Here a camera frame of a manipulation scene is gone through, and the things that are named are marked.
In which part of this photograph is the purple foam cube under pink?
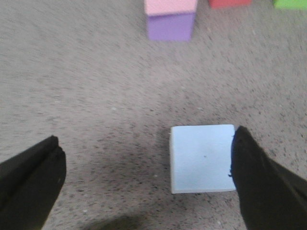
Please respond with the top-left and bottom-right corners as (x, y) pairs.
(147, 13), (196, 41)

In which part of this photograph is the light blue foam cube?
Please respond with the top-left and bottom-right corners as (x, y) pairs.
(169, 124), (236, 194)

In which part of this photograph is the green foam cube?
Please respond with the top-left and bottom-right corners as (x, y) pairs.
(273, 0), (307, 10)

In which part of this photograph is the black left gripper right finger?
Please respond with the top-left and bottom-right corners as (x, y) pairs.
(230, 126), (307, 230)

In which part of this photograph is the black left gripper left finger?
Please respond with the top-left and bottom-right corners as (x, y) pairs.
(0, 136), (67, 230)

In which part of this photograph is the small red foam cube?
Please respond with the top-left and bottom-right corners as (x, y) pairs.
(208, 0), (252, 9)

